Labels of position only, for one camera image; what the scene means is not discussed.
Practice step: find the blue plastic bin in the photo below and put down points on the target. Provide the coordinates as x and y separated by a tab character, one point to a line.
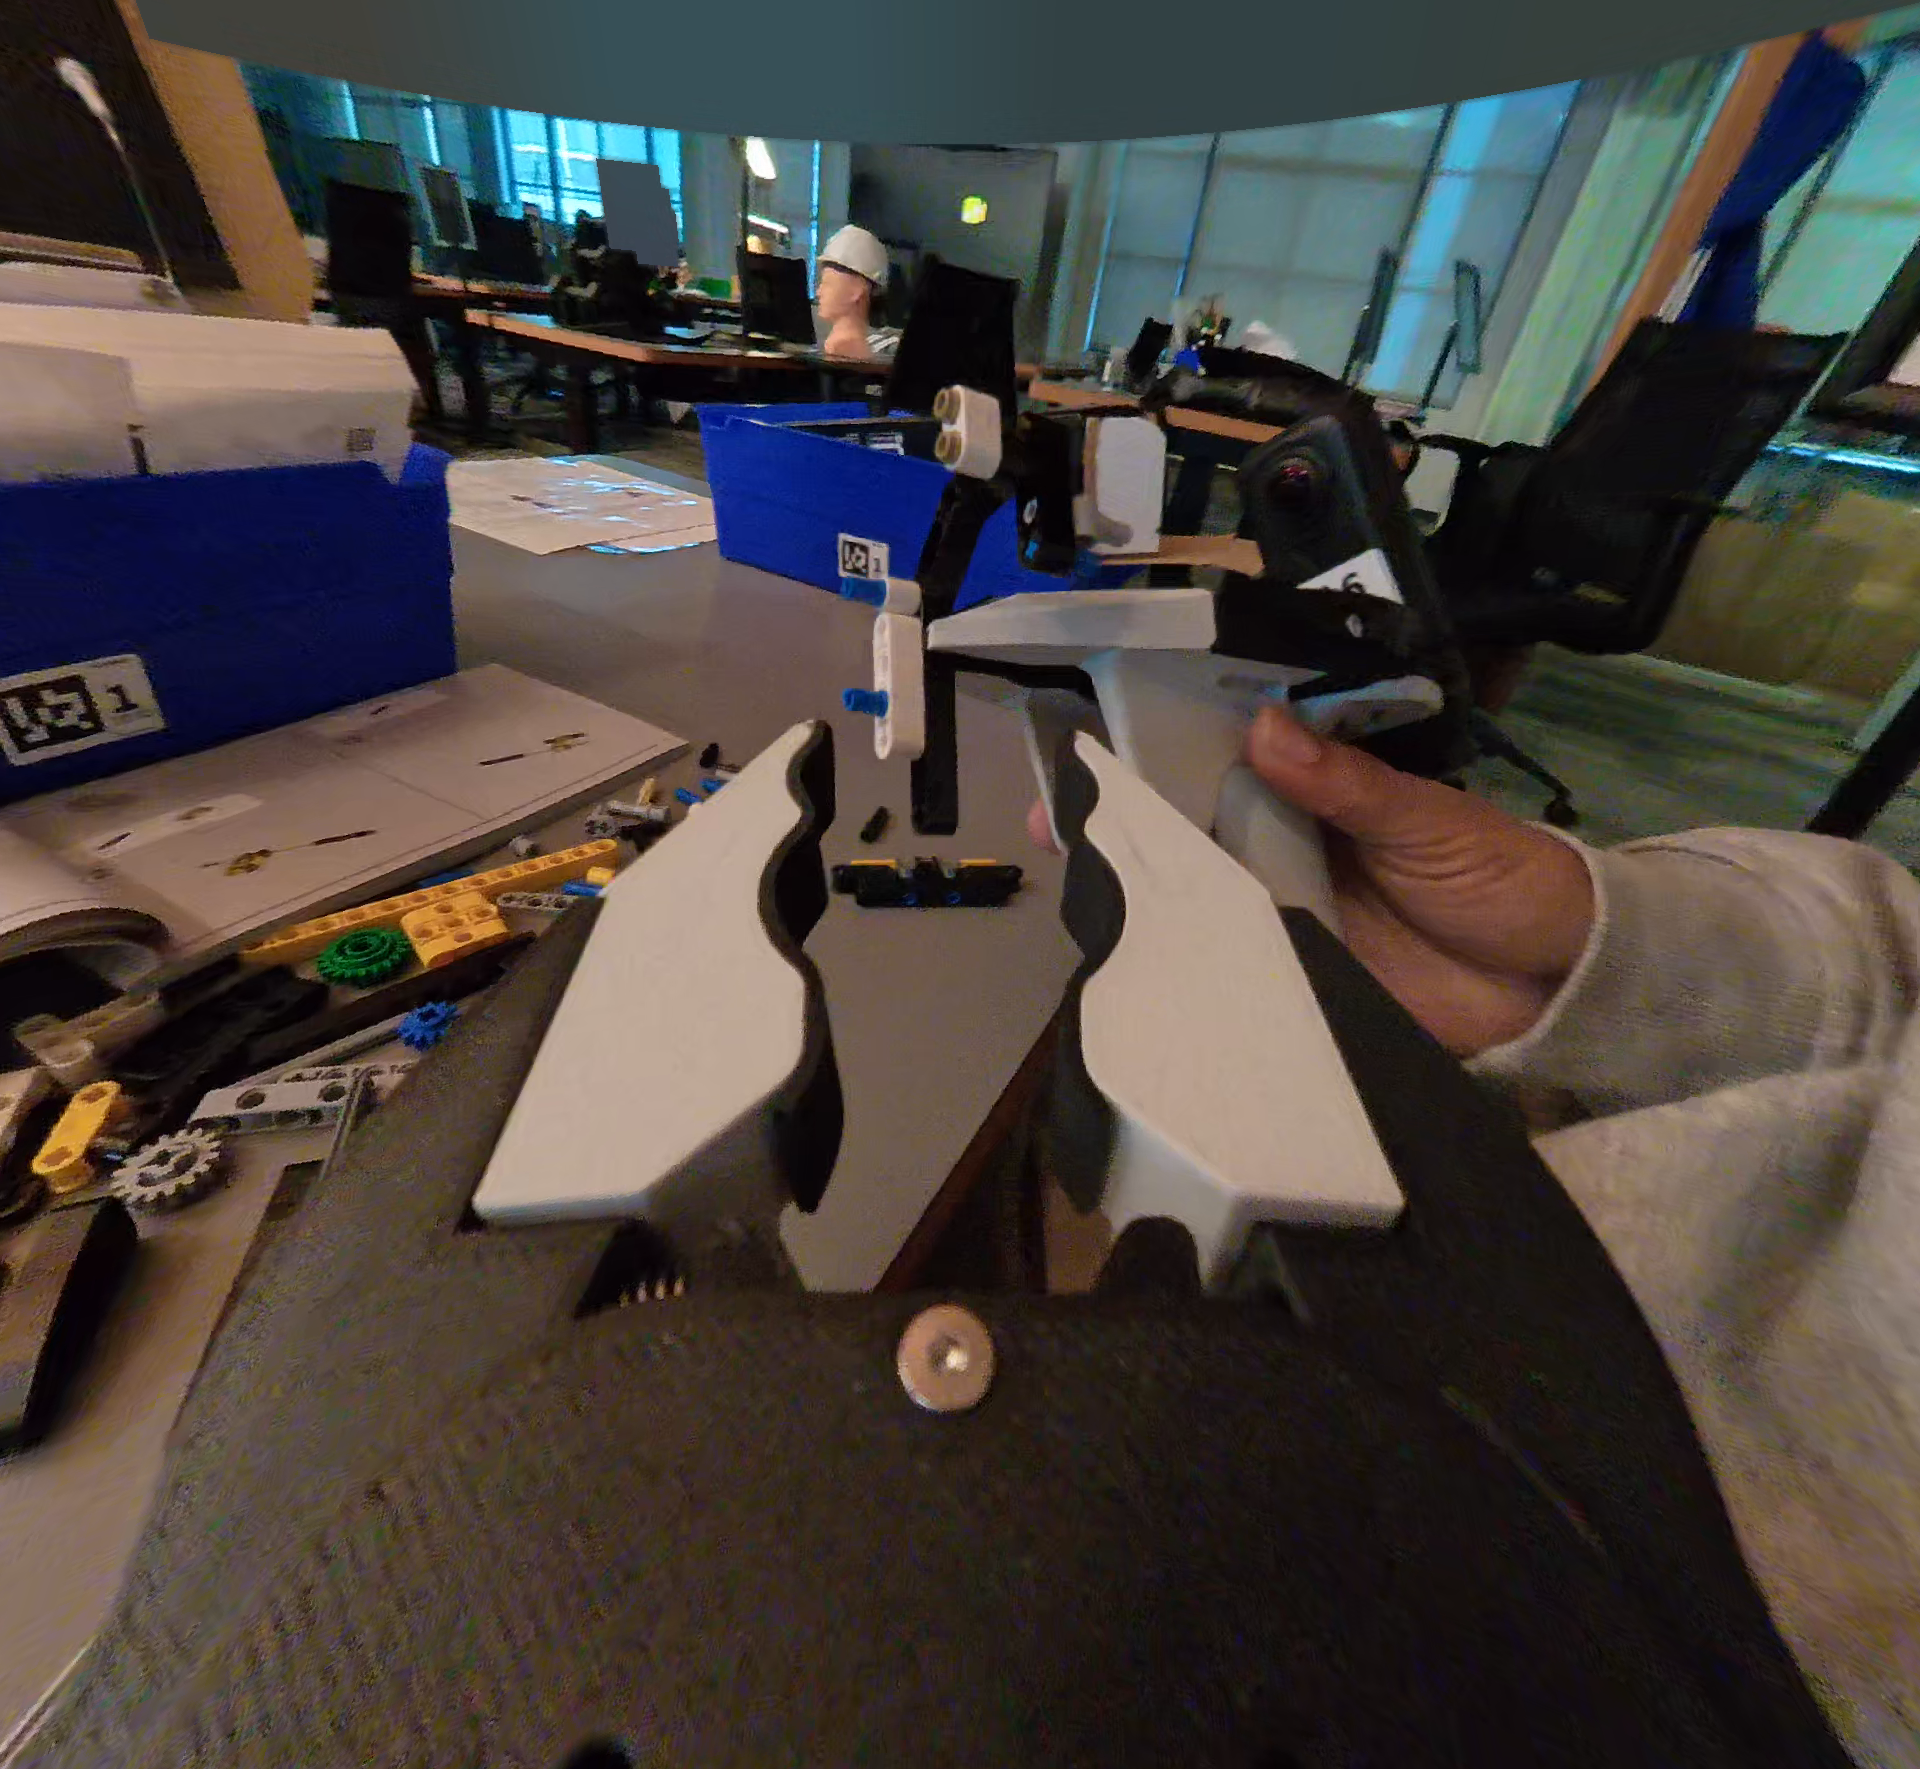
796	495
224	583

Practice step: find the loose instruction sheets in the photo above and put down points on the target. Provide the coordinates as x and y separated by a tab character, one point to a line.
586	501

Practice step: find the large white cardboard box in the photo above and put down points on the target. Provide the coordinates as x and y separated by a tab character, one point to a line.
271	397

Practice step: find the brown cardboard box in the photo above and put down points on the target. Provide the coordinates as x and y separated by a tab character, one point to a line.
61	119

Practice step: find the blue hanging cloth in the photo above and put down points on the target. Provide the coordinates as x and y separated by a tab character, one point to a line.
1776	163

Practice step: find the small white cardboard box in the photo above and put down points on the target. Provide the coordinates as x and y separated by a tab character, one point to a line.
61	410

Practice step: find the black mesh office chair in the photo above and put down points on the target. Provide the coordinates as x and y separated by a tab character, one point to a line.
1633	495

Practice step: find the long wooden desk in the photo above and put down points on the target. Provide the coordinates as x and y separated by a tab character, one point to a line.
659	352

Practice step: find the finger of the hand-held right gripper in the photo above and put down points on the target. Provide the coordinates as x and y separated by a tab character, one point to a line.
1079	620
1058	764

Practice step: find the person's right hand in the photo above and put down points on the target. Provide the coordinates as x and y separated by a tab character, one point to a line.
1441	897

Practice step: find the open instruction booklet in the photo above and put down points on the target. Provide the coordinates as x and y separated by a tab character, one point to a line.
375	764

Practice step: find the pile of loose lego pieces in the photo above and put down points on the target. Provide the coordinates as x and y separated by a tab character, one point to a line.
375	921

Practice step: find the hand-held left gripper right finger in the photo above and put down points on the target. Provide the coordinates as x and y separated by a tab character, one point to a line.
1216	1035

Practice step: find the black curved lego panel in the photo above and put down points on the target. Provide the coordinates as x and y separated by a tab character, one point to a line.
61	1312

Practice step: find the black computer monitor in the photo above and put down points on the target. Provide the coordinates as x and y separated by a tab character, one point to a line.
776	297
367	237

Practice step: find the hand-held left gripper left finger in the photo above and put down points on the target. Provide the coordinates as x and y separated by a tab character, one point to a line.
673	988

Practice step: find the black lego assembly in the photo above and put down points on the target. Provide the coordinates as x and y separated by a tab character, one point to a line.
945	687

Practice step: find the mannequin head with hard hat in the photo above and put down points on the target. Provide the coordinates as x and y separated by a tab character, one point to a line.
855	285

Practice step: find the person's right forearm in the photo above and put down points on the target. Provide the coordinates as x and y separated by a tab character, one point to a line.
1756	1124

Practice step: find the thin white-tipped rod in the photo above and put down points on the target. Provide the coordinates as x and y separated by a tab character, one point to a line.
126	163

